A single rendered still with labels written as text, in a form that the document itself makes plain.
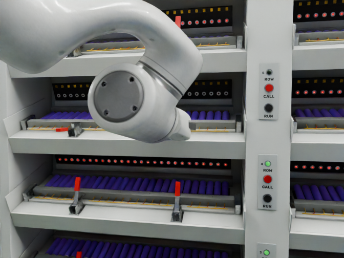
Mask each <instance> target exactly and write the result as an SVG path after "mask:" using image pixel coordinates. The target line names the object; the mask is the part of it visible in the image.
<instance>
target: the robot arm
mask: <svg viewBox="0 0 344 258"><path fill-rule="evenodd" d="M119 32H121V33H127V34H131V35H133V36H135V37H136V38H137V39H139V40H140V41H141V42H142V43H143V44H144V46H145V52H144V54H143V56H142V57H141V58H140V59H139V61H138V62H137V63H136V64H135V65H134V64H131V63H118V64H114V65H111V66H109V67H107V68H105V69H104V70H102V71H101V72H100V73H99V74H98V75H97V76H96V77H95V79H94V80H93V82H92V84H91V86H90V89H89V93H88V108H89V112H90V114H91V116H92V118H93V120H94V121H95V122H96V124H97V125H99V126H100V127H101V128H102V129H104V130H106V131H107V132H110V133H113V134H117V135H120V136H124V137H128V138H131V139H135V140H138V141H142V142H145V143H153V144H154V143H160V142H162V141H187V140H189V139H190V136H191V131H196V124H193V123H190V122H188V121H191V118H190V116H189V115H188V114H187V113H186V112H184V111H183V110H181V109H179V108H177V107H176V105H177V103H178V102H179V100H180V99H181V97H182V96H183V95H184V94H185V92H186V91H187V90H188V88H189V87H190V86H191V84H192V83H193V82H194V80H195V79H196V78H197V76H198V75H199V73H200V71H201V69H202V66H203V58H202V55H201V53H200V51H199V49H198V48H197V47H196V46H195V45H194V43H193V41H192V40H190V39H189V38H188V37H187V36H186V34H185V33H184V32H183V31H182V30H181V29H180V28H179V27H178V26H177V25H176V24H175V23H174V22H173V21H172V20H171V19H170V18H169V17H168V16H167V15H166V14H164V13H163V12H162V11H161V10H159V9H158V8H156V7H155V6H153V5H151V4H149V3H147V2H144V1H142V0H0V60H1V61H3V62H5V63H6V64H8V65H10V66H12V67H13V68H15V69H17V70H19V71H22V72H25V73H28V74H38V73H41V72H43V71H46V70H47V69H49V68H51V67H52V66H54V65H55V64H57V63H58V62H59V61H61V60H62V59H63V58H65V57H66V56H67V55H69V54H70V53H71V52H73V51H74V50H76V49H77V48H79V47H80V46H82V45H83V44H85V43H86V42H88V41H90V40H92V39H94V38H96V37H99V36H102V35H105V34H109V33H119Z"/></svg>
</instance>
